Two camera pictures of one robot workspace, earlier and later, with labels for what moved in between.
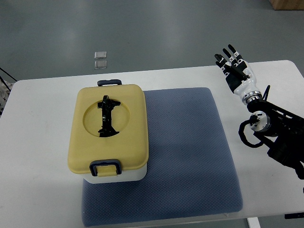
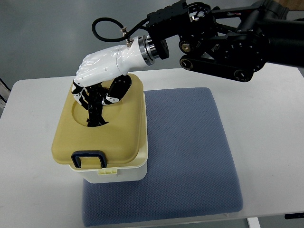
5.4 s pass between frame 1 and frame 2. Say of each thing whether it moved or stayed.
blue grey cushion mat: stayed
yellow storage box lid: moved
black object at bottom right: stayed
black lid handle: moved
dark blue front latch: moved
